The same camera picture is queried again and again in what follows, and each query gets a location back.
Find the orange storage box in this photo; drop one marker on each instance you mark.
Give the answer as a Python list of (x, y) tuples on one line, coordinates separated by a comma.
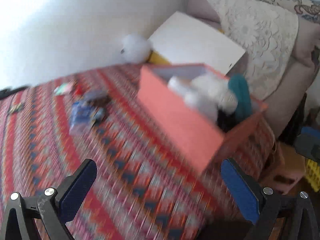
[(200, 141)]

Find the white lace pillow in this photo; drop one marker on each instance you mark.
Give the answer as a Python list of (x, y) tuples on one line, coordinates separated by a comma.
[(266, 32)]

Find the yellow plastic crate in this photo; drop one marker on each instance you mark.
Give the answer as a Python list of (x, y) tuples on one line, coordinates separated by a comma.
[(313, 174)]

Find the blue battery blister pack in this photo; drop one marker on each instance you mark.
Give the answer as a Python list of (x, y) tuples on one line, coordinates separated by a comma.
[(84, 116)]

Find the pastel small packet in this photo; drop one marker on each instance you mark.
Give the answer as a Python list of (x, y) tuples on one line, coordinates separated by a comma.
[(65, 88)]

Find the white box lid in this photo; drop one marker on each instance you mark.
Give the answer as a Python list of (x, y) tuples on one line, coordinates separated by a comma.
[(182, 39)]

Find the white plush toy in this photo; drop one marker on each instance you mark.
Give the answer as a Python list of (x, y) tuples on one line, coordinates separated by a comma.
[(206, 94)]

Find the beige sofa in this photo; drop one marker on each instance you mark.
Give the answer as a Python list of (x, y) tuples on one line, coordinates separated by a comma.
[(298, 76)]

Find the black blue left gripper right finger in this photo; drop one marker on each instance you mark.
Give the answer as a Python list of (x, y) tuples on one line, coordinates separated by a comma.
[(262, 206)]

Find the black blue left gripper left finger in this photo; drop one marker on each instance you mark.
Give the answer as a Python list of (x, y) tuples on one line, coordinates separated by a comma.
[(54, 207)]

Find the red small object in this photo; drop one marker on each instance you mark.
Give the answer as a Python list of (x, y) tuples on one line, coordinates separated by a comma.
[(78, 90)]

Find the dark flat small item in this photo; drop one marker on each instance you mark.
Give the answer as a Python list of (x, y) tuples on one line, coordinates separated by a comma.
[(16, 108)]

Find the teal plush item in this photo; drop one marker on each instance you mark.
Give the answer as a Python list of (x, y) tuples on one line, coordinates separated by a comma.
[(238, 85)]

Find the yellow item behind box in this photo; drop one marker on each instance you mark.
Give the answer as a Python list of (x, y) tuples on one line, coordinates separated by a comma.
[(158, 59)]

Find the white fluffy ball toy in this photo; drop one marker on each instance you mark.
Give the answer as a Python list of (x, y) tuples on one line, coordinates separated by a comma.
[(136, 49)]

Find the red patterned tablecloth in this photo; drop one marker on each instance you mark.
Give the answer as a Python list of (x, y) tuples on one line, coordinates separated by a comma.
[(144, 188)]

